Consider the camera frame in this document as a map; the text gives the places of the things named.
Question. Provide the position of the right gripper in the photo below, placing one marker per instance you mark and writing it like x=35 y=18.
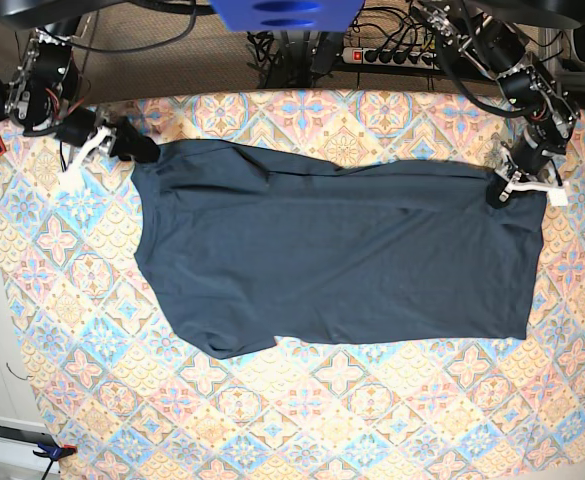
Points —
x=122 y=139

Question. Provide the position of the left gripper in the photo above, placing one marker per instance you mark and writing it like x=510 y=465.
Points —
x=529 y=165

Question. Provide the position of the dark blue t-shirt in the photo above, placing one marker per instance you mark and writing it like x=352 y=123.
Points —
x=243 y=245

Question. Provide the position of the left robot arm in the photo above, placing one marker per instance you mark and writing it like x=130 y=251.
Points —
x=497 y=50

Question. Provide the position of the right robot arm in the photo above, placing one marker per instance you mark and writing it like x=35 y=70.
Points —
x=44 y=96

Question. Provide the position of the white power strip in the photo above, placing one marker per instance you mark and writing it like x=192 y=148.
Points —
x=408 y=58

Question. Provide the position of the patterned colourful tablecloth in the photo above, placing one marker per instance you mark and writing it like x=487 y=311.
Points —
x=111 y=379

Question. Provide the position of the white floor outlet box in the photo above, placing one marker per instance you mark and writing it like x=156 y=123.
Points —
x=18 y=441

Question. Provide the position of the blue red clamp lower left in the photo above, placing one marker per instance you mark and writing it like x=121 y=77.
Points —
x=47 y=452

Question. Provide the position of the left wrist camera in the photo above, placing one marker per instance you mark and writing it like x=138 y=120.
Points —
x=558 y=197

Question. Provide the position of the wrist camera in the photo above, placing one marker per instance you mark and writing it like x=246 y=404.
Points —
x=558 y=197
x=71 y=181

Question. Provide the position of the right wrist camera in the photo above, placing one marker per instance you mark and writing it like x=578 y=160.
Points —
x=71 y=181

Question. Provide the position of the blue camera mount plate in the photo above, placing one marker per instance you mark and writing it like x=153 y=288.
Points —
x=287 y=15

